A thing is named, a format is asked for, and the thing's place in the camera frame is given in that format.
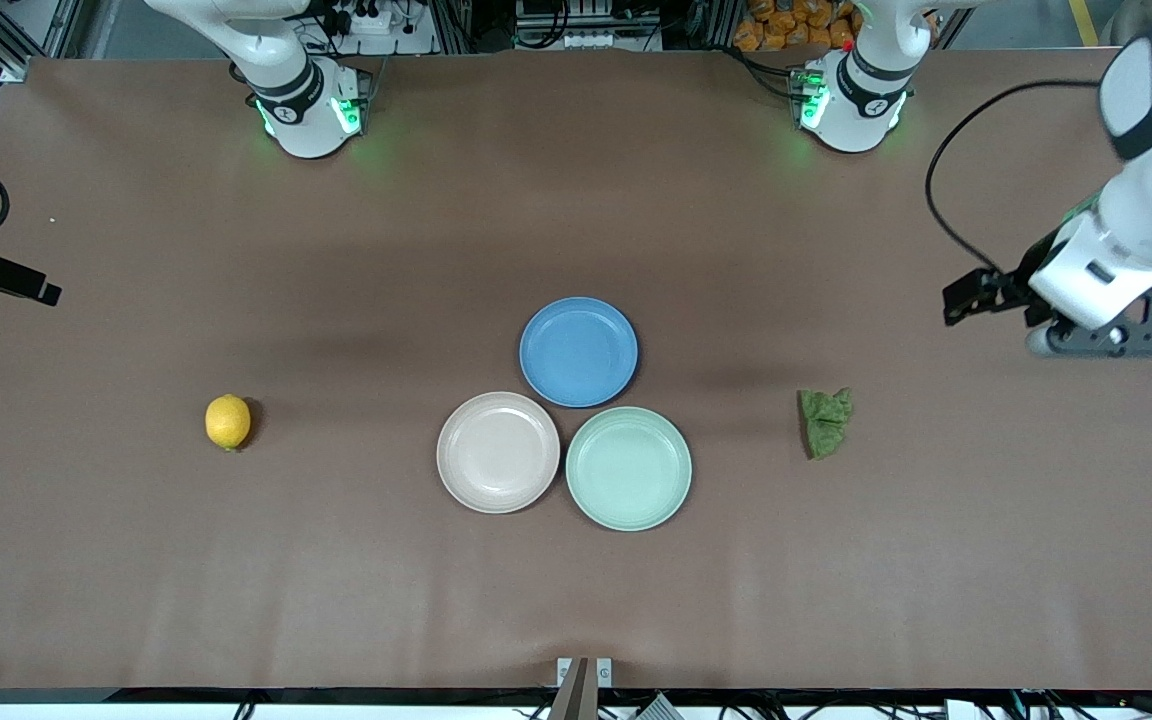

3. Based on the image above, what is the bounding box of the yellow lemon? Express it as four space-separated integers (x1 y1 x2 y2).
204 394 253 452

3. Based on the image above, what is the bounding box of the pile of orange packets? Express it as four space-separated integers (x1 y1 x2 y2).
733 0 859 53

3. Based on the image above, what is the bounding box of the white power strip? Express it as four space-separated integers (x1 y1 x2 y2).
341 0 419 37

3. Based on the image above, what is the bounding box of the white electrical control box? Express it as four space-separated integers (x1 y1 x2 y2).
514 0 663 53

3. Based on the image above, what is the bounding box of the light green plate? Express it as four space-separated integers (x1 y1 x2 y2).
564 405 694 533

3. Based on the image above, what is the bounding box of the green lettuce leaf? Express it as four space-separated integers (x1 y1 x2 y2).
797 387 855 462

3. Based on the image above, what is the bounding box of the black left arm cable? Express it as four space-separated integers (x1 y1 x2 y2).
925 79 1103 277

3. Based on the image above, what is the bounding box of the blue plate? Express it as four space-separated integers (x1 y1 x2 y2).
518 296 640 410

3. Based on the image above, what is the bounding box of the black left base cable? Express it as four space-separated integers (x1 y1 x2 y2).
724 44 802 101

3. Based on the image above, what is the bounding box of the pink plate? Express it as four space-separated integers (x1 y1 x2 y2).
435 391 563 516

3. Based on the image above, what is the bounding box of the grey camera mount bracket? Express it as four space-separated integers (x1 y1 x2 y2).
548 656 614 720

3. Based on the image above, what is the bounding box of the aluminium frame profile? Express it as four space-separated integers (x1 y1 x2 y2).
0 0 89 83

